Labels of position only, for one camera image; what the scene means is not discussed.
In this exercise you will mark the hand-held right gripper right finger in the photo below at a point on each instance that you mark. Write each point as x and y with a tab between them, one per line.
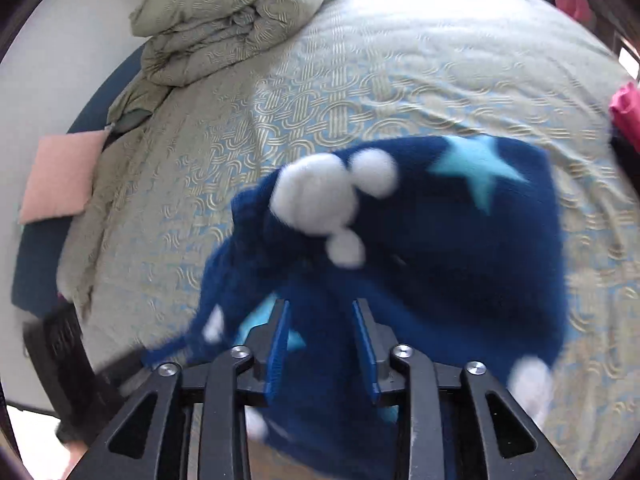
364	347

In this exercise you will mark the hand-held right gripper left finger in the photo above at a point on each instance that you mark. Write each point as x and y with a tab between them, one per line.
279	347

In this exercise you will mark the blue fleece pants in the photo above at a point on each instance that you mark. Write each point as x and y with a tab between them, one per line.
450	260

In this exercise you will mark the dark blue headboard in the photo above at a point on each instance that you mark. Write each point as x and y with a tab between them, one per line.
35	260

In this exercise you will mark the pink pillow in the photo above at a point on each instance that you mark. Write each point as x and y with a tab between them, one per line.
62	175

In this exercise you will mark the patterned bed cover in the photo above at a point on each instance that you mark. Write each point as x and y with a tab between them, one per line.
400	60

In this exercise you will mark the folded grey-green quilt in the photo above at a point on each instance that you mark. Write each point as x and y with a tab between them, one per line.
225	20

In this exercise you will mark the pink cloth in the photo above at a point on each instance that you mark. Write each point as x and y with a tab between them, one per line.
627	115

